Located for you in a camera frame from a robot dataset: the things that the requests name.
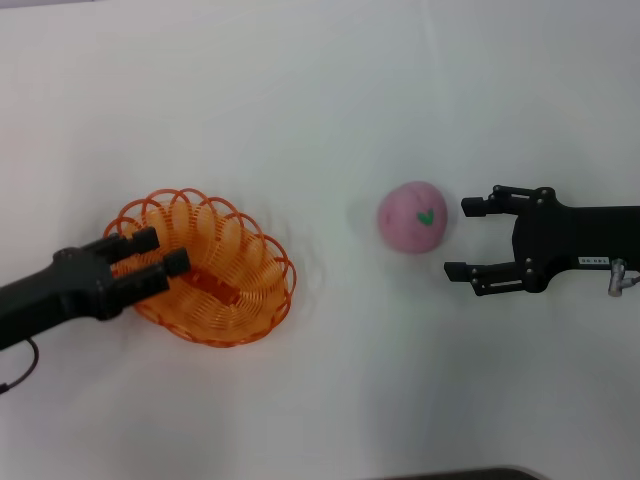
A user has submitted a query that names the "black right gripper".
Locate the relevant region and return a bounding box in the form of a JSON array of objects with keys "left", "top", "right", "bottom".
[{"left": 443, "top": 184, "right": 640, "bottom": 298}]

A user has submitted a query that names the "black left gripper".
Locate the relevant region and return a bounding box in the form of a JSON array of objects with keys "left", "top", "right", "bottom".
[{"left": 0, "top": 226, "right": 192, "bottom": 351}]

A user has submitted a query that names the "pink toy peach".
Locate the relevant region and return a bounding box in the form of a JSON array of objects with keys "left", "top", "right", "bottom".
[{"left": 376, "top": 180, "right": 449, "bottom": 254}]

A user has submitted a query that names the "orange woven plastic basket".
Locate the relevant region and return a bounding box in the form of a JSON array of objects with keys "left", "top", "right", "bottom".
[{"left": 103, "top": 188, "right": 297, "bottom": 347}]

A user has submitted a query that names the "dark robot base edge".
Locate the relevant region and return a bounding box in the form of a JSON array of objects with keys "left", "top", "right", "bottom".
[{"left": 394, "top": 467, "right": 544, "bottom": 480}]

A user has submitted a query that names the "metal plug connector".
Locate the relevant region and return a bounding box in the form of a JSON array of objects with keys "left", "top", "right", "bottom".
[{"left": 607, "top": 257, "right": 633, "bottom": 296}]

